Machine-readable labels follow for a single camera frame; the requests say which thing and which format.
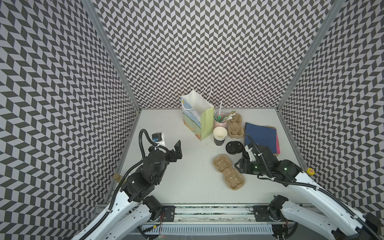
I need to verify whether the brown pulp cup carrier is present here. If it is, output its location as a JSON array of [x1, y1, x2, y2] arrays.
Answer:
[[213, 155, 246, 191]]

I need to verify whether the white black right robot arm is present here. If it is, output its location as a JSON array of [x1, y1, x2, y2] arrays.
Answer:
[[235, 144, 381, 240]]

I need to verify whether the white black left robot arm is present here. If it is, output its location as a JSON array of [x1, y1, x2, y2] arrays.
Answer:
[[73, 141, 183, 240]]

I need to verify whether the pink napkin stack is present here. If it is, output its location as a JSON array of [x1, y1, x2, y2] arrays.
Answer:
[[275, 133, 281, 156]]

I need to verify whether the dark blue napkin stack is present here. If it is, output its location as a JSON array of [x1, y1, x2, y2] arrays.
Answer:
[[244, 123, 277, 154]]

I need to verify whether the stack of black cup lids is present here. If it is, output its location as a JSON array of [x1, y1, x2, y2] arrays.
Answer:
[[226, 141, 244, 155]]

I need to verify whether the stack of brown cup carriers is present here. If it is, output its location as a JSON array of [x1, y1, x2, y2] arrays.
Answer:
[[227, 113, 245, 139]]

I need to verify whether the yellow liquid bottle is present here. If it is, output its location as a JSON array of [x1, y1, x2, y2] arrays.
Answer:
[[113, 173, 123, 183]]

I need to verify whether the illustrated green paper gift bag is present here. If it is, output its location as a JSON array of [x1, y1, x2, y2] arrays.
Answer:
[[181, 90, 215, 141]]

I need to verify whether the stack of black paper cups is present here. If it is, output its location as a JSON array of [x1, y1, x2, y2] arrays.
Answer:
[[213, 126, 228, 146]]

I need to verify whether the pink metal bucket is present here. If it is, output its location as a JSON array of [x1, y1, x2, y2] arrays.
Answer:
[[214, 113, 228, 129]]

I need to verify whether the yellow cap green bottle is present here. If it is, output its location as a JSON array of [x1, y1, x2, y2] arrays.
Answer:
[[306, 168, 315, 176]]

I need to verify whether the white wrapped straw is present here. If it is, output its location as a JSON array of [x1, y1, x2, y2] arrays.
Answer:
[[218, 100, 223, 121]]

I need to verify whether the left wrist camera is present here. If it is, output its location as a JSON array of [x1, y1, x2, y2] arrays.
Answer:
[[152, 132, 166, 147]]

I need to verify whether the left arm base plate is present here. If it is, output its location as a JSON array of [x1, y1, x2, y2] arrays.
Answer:
[[150, 205, 176, 222]]

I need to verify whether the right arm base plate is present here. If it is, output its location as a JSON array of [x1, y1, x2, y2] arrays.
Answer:
[[252, 206, 281, 222]]

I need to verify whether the aluminium front rail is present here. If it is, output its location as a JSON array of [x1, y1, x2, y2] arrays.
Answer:
[[92, 203, 340, 224]]

